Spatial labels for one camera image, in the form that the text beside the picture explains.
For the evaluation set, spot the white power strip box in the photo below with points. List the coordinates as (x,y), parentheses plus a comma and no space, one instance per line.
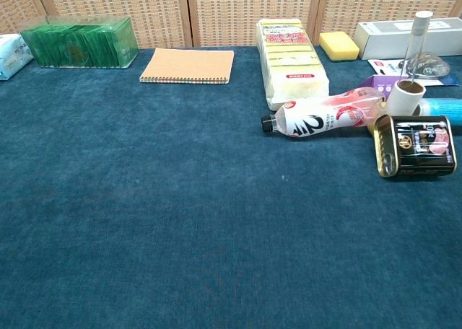
(382,37)

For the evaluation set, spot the small purple box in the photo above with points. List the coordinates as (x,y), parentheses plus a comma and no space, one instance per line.
(378,85)

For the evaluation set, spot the correction tape blister pack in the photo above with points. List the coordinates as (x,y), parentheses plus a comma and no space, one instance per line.
(383,68)

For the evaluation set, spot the yellow sponge multipack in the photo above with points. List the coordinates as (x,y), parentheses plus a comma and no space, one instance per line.
(288,58)

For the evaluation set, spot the woven bamboo folding screen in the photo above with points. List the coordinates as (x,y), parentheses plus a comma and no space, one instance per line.
(231,11)

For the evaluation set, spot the brown spiral notebook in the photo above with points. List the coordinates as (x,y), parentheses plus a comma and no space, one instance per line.
(187,65)

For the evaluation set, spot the dark blue table cloth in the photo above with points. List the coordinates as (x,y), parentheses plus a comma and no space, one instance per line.
(180,199)

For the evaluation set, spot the yellow sponge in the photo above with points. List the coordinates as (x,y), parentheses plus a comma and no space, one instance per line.
(339,45)

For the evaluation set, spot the light blue cylinder roll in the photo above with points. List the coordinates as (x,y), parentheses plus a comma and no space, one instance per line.
(444,109)

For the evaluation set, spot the pink white drink bottle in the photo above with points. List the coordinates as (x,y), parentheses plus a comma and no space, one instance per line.
(317,118)

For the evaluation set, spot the black gold meat can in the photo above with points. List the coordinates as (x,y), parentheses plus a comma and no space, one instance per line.
(418,145)

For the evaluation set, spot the clear box of green packets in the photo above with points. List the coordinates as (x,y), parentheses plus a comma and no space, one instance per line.
(79,42)

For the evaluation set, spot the blue white wet wipes pack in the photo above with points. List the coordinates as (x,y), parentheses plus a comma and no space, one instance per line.
(12,55)

